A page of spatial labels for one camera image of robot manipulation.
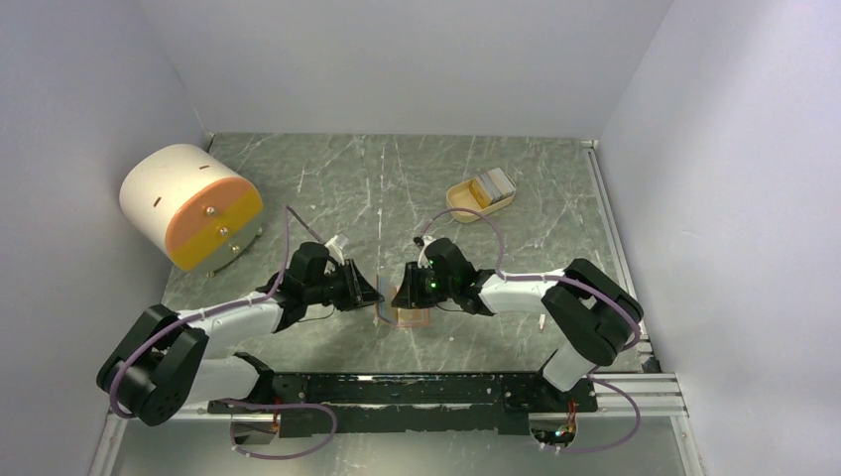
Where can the tan leather card holder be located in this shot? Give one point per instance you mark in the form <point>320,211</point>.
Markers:
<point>386,313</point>

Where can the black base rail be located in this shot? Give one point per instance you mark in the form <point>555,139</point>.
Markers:
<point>503,401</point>

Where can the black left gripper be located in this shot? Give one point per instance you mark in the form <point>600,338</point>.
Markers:
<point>358,291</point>

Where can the white cylindrical drawer unit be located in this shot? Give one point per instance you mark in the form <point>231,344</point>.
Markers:
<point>198,212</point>

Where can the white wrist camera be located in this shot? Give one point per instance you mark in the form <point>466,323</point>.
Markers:
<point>422,242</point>
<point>336,245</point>

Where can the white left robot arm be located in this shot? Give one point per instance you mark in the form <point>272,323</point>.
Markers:
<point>169,359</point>

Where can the beige oval tray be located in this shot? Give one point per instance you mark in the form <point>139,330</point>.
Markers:
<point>462,199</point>

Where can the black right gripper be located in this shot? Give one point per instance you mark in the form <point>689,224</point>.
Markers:
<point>409,295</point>

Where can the stack of credit cards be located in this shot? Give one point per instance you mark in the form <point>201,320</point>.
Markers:
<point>491,187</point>

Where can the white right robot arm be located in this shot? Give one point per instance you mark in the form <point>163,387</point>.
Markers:
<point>598,319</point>

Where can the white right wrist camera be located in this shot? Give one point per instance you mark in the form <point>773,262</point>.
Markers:
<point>422,242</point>

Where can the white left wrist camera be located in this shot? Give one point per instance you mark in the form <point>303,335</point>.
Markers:
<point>336,245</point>

